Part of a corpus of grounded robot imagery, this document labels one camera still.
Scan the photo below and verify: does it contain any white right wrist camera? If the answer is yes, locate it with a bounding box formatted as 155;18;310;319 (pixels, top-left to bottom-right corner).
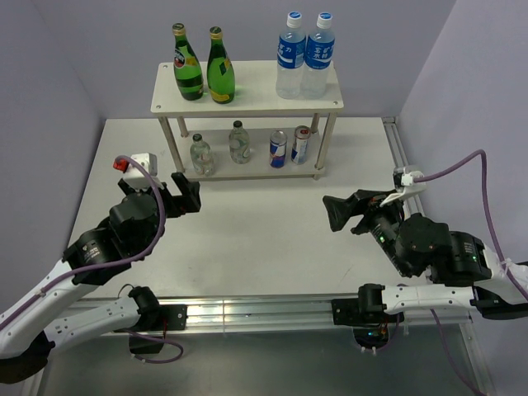
380;165;427;207

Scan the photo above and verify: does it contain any aluminium rail frame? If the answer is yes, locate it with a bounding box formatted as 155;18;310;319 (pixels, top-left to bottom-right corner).
20;116;496;396

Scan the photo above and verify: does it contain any blue label water bottle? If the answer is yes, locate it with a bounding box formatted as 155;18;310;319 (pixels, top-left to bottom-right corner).
300;12;335;99
276;12;306;99

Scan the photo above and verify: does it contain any white two-tier shelf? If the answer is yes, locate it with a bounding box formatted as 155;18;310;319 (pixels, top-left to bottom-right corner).
151;60;344;180

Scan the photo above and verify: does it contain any green glass bottle front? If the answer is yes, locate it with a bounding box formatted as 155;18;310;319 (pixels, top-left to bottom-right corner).
172;23;204;101

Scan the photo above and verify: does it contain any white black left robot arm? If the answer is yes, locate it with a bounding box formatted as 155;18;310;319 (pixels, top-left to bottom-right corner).
1;172;201;384

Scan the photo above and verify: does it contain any clear glass bottle front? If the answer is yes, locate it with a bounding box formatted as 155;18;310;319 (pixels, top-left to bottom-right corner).
190;134;215;177

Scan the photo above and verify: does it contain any blue label water bottle left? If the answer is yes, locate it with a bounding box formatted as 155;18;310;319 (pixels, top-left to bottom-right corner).
276;12;306;99

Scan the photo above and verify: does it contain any clear glass bottle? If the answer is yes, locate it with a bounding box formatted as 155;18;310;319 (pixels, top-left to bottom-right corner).
190;134;215;177
229;120;250;164

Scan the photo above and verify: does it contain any green glass bottle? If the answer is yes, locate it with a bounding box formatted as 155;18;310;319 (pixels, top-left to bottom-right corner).
172;23;204;101
206;26;235;104

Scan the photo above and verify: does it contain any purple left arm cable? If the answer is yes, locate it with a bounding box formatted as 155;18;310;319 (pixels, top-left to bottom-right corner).
0;154;185;364

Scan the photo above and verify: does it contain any blue label water bottle right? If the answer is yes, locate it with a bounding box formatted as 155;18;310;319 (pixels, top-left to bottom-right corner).
300;12;335;99

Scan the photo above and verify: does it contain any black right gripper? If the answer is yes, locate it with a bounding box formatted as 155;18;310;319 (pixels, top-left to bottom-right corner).
319;188;411;276

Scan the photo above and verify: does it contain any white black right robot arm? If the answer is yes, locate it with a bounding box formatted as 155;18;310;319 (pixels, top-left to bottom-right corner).
323;190;527;326

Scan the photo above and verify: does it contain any blue silver drink can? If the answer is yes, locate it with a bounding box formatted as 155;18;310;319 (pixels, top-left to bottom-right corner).
270;130;287;168

